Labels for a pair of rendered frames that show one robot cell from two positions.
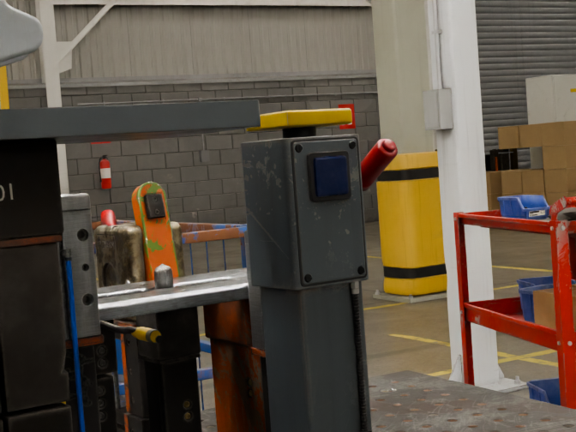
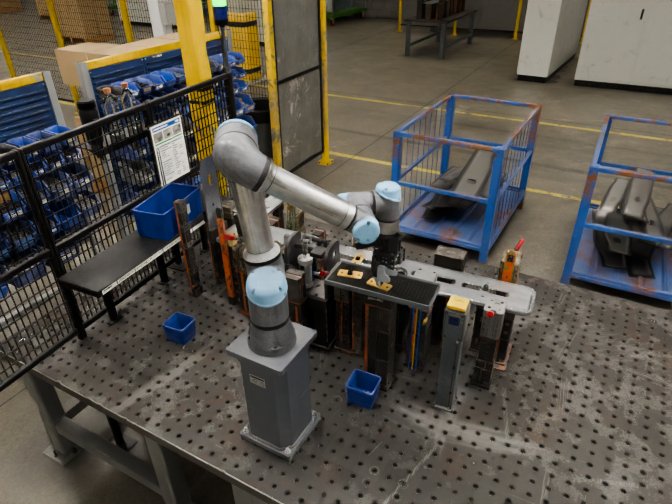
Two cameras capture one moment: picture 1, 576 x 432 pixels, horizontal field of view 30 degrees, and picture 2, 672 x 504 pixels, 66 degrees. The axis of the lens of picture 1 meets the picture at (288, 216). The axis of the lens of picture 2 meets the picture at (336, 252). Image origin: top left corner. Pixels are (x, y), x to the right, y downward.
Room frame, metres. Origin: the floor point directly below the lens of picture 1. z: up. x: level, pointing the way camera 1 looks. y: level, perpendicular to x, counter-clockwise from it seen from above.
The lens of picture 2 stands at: (-0.19, -0.94, 2.17)
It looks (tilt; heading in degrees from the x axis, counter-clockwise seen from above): 32 degrees down; 59
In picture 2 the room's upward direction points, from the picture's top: 1 degrees counter-clockwise
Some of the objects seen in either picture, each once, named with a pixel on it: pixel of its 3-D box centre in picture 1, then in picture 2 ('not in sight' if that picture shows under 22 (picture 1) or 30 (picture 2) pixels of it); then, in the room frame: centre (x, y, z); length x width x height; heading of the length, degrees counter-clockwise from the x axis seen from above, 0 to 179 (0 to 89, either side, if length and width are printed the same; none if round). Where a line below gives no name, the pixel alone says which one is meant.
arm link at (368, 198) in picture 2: not in sight; (356, 207); (0.58, 0.21, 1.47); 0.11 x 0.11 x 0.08; 67
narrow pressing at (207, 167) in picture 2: not in sight; (211, 192); (0.45, 1.20, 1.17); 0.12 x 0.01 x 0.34; 33
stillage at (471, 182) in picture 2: not in sight; (465, 173); (2.78, 1.87, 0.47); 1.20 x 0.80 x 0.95; 28
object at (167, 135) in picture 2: not in sight; (169, 150); (0.37, 1.49, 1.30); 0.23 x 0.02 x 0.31; 33
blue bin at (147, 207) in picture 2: not in sight; (169, 210); (0.27, 1.28, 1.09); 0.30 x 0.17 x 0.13; 41
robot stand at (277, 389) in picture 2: not in sight; (277, 386); (0.27, 0.21, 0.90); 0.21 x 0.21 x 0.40; 29
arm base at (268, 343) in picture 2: not in sight; (270, 327); (0.27, 0.21, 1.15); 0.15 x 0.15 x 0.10
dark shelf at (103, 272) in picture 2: not in sight; (157, 235); (0.18, 1.23, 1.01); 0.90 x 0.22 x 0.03; 33
